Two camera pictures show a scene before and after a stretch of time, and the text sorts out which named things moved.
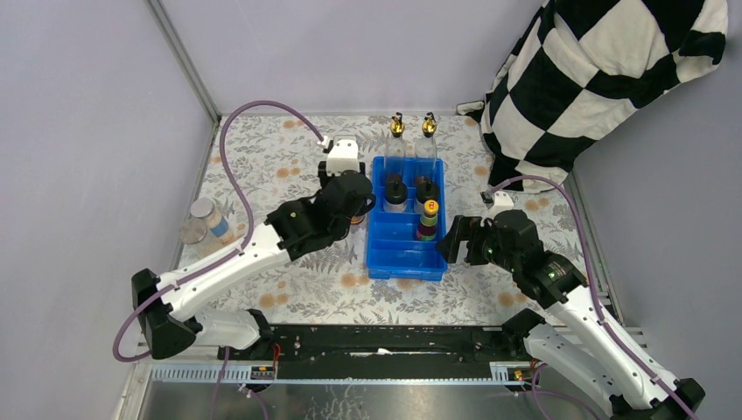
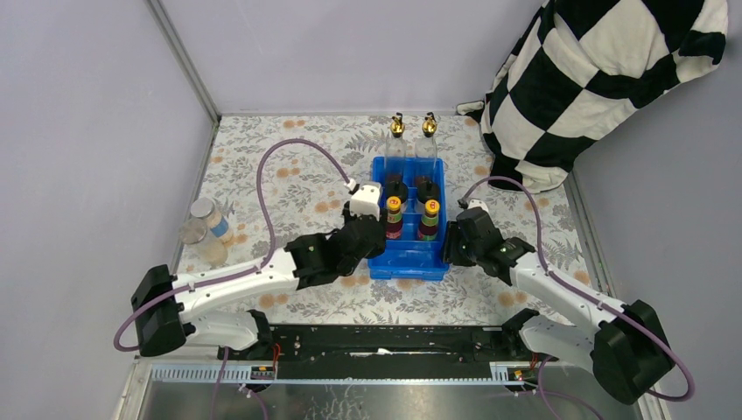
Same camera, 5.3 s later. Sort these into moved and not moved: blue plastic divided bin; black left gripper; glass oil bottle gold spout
Moved: black left gripper
Not moved: blue plastic divided bin; glass oil bottle gold spout
